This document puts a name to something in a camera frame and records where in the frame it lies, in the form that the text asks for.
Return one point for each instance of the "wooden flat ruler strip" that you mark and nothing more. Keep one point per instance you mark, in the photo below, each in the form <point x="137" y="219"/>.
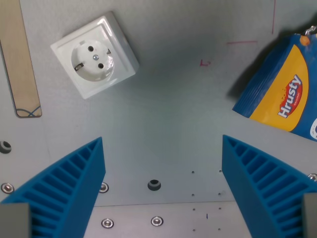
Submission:
<point x="17" y="59"/>

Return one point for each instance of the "silver table screw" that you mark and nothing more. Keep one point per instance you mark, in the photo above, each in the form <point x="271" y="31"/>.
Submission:
<point x="313" y="176"/>
<point x="107" y="223"/>
<point x="7" y="188"/>
<point x="157" y="220"/>
<point x="104" y="187"/>

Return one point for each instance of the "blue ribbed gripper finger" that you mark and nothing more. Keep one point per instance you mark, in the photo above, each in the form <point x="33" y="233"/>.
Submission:
<point x="57" y="188"/>
<point x="262" y="183"/>

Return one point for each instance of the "blue yellow Hrusty snack bag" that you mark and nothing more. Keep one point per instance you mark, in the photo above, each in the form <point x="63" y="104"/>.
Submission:
<point x="280" y="86"/>

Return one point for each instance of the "white wall power socket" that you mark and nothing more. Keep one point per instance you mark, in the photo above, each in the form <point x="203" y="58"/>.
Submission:
<point x="95" y="55"/>

